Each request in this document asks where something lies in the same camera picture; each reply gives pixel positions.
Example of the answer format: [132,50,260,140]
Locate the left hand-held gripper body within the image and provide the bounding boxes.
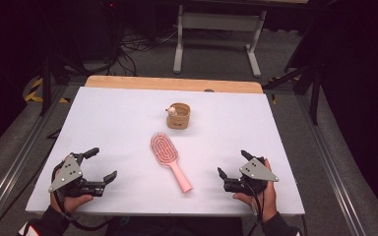
[47,151,107,199]

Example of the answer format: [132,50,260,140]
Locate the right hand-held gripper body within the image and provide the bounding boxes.
[223,156,281,197]

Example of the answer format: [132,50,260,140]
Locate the pink hairbrush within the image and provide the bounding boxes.
[150,132,194,194]

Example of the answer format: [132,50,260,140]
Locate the beige basket with bear figure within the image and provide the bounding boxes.
[164,102,192,131]

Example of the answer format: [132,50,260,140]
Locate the person's right hand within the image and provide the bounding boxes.
[232,158,279,224]

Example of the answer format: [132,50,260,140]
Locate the person's left hand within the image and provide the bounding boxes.
[49,192,95,214]

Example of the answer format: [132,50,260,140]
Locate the white table cover board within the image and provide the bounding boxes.
[25,86,306,217]

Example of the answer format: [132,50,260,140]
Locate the black tripod stand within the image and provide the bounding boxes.
[262,62,325,126]
[37,53,90,117]

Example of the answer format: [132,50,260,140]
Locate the yellow black hazard tape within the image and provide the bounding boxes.
[24,77,71,104]

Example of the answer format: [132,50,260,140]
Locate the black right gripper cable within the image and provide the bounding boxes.
[241,180,266,236]

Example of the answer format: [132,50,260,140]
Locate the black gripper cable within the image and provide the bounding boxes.
[241,180,266,236]
[50,161,116,232]

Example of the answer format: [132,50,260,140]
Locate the aluminium floor rail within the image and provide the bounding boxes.
[0,84,67,234]
[294,93,369,236]

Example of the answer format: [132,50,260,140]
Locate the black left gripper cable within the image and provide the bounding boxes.
[50,161,116,232]

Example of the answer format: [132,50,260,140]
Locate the bundle of black floor cables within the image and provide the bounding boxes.
[111,28,181,77]

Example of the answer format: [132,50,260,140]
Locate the grey metal stand frame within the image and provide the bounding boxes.
[172,4,268,79]

